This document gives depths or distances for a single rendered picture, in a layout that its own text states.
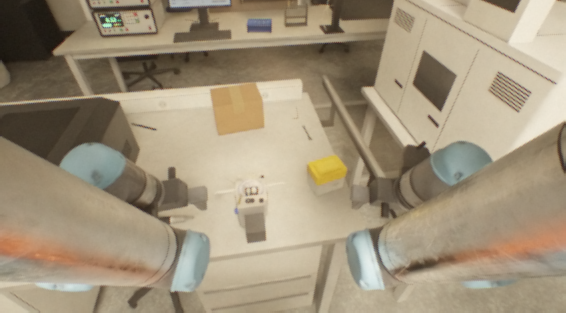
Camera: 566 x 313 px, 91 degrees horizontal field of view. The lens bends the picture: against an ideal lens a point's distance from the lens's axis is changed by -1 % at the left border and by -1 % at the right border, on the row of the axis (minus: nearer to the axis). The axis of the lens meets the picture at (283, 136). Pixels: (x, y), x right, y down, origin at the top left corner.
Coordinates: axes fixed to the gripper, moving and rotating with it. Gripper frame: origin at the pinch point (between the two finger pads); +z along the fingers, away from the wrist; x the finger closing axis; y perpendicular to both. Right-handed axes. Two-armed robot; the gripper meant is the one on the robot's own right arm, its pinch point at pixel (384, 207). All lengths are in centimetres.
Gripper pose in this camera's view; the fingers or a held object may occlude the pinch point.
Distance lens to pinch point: 73.4
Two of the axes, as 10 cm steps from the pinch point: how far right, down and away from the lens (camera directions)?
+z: -0.7, 4.3, 9.0
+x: 9.8, 1.8, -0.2
